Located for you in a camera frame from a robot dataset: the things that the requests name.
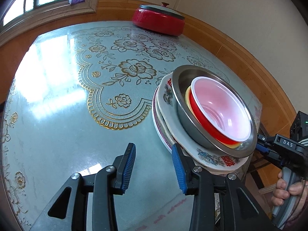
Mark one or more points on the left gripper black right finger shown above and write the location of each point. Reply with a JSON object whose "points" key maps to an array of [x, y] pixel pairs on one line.
{"points": [[239, 210]]}

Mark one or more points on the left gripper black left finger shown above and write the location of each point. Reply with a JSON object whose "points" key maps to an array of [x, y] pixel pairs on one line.
{"points": [[67, 210]]}

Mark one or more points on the white plate red characters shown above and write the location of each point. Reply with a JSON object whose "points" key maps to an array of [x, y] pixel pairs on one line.
{"points": [[215, 162]]}

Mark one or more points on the person's right hand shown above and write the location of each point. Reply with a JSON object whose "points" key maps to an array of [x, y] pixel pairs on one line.
{"points": [[280, 194]]}

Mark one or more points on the bottom white plate purple rim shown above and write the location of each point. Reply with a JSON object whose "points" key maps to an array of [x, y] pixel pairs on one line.
{"points": [[160, 125]]}

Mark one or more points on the red plastic bowl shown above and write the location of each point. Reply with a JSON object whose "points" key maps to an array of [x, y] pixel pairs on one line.
{"points": [[220, 106]]}

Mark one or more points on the stainless steel bowl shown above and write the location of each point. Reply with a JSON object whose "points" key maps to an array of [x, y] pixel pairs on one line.
{"points": [[182, 77]]}

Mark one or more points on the gold floral lace table mat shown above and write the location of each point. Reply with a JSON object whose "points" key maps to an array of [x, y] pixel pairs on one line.
{"points": [[121, 67]]}

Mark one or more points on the yellow plastic bowl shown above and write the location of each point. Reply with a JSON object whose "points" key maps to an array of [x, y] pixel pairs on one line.
{"points": [[206, 124]]}

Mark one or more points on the red cooking pot with lid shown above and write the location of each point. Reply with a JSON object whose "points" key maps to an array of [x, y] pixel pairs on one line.
{"points": [[160, 19]]}

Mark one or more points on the window with grey frame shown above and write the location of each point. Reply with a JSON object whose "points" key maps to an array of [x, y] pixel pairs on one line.
{"points": [[23, 15]]}

